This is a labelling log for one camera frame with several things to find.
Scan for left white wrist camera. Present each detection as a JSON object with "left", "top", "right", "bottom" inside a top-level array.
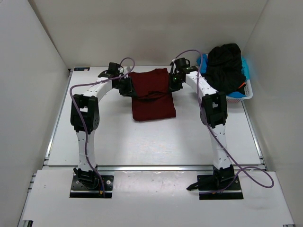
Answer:
[{"left": 120, "top": 66, "right": 132, "bottom": 75}]

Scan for dark red t shirt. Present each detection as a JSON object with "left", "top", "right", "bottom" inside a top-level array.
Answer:
[{"left": 129, "top": 68, "right": 176, "bottom": 122}]

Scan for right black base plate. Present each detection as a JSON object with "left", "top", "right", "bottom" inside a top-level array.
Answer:
[{"left": 186, "top": 171, "right": 244, "bottom": 200}]

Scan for black label sticker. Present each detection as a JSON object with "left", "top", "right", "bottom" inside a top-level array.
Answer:
[{"left": 73, "top": 67, "right": 90, "bottom": 71}]

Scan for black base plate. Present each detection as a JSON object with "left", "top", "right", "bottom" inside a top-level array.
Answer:
[
  {"left": 186, "top": 171, "right": 244, "bottom": 200},
  {"left": 70, "top": 173, "right": 114, "bottom": 199}
]

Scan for white plastic laundry basket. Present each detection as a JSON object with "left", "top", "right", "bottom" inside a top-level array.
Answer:
[{"left": 227, "top": 79, "right": 253, "bottom": 103}]

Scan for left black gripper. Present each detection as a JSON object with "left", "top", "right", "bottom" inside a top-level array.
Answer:
[{"left": 114, "top": 76, "right": 137, "bottom": 97}]

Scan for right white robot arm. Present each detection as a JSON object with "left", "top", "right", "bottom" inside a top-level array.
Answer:
[{"left": 169, "top": 58, "right": 234, "bottom": 191}]

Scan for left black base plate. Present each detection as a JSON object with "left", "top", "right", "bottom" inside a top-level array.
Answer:
[{"left": 70, "top": 173, "right": 114, "bottom": 199}]

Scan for black t shirt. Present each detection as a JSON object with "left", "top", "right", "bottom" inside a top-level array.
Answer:
[{"left": 203, "top": 43, "right": 246, "bottom": 95}]

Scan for blue t shirt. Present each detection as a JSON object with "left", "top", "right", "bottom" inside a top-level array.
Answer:
[{"left": 196, "top": 53, "right": 251, "bottom": 97}]

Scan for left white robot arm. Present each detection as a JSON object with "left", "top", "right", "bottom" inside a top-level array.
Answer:
[{"left": 69, "top": 62, "right": 134, "bottom": 195}]

